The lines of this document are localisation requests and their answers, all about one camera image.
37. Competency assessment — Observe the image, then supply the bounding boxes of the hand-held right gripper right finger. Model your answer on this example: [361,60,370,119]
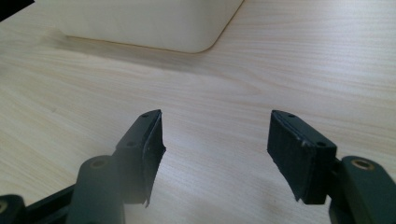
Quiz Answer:
[266,109,396,224]

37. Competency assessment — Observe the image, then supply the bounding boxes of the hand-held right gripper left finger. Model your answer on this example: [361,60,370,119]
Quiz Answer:
[65,108,167,224]

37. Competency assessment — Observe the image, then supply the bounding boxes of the cream plastic box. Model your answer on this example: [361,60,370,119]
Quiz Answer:
[46,0,246,54]

